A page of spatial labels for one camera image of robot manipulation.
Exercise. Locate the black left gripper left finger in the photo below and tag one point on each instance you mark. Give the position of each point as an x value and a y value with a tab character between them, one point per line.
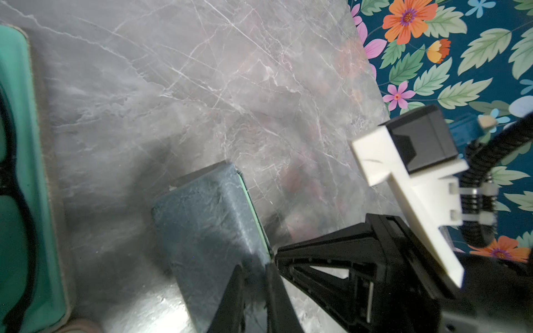
229	317

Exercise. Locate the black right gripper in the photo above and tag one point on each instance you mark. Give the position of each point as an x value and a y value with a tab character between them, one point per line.
356	273

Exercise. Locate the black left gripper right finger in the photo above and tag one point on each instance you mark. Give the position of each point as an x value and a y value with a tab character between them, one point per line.
281	317

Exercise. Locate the grey case with red glasses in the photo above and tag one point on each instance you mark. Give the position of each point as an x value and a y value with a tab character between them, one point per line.
207	225

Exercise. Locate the mint case with black glasses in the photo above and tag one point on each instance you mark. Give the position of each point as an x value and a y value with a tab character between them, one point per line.
37	287

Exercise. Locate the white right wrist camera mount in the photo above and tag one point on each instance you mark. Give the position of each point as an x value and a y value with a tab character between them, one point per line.
417	157

